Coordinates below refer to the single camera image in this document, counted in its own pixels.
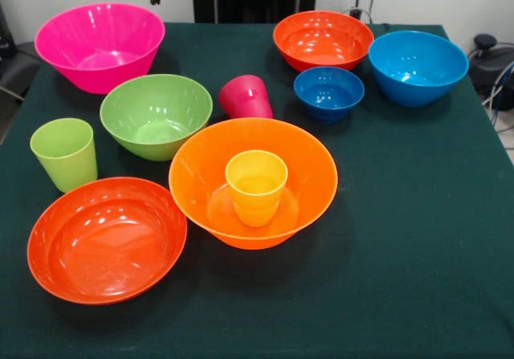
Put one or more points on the black pedestal foot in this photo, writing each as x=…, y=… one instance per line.
x=16, y=70
x=490, y=62

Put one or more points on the light blue bowl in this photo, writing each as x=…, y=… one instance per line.
x=417, y=68

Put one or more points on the green bowl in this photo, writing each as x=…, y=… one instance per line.
x=154, y=114

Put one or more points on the small dark blue bowl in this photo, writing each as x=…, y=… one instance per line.
x=328, y=94

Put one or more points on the yellow cup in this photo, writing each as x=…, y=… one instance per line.
x=257, y=194

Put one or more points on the black equipment box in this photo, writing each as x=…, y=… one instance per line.
x=5, y=33

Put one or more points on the red-orange bowl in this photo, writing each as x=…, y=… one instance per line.
x=323, y=39
x=104, y=242

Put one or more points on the light green cup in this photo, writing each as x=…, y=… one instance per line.
x=64, y=158

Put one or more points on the large pink bowl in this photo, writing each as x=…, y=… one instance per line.
x=100, y=42

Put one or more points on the raspberry red cup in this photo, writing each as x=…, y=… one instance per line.
x=245, y=98

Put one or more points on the dark green table cloth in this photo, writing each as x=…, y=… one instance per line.
x=401, y=254

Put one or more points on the large orange bowl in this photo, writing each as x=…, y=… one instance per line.
x=192, y=174

